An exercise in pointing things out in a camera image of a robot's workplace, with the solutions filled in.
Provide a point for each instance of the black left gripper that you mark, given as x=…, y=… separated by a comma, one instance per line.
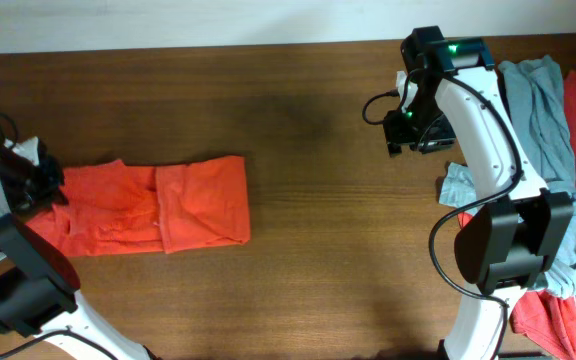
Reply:
x=48, y=195

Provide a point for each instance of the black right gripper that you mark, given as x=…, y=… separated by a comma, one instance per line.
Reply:
x=396, y=135

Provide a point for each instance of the orange printed t-shirt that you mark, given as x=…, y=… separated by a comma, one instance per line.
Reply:
x=116, y=209

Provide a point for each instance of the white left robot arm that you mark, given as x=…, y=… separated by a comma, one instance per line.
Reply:
x=40, y=291

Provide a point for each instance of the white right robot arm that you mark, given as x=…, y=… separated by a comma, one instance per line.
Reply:
x=449, y=94

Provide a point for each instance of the light blue grey t-shirt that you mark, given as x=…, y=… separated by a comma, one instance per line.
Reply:
x=534, y=91

